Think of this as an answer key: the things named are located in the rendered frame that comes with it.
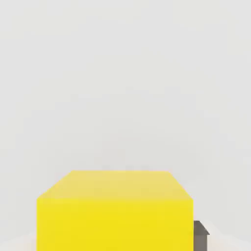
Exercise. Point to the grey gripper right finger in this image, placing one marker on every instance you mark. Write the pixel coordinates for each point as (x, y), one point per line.
(200, 239)

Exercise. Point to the small yellow cube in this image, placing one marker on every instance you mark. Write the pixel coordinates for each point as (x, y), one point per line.
(115, 221)

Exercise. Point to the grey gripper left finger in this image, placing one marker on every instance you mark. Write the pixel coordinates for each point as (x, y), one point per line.
(31, 245)

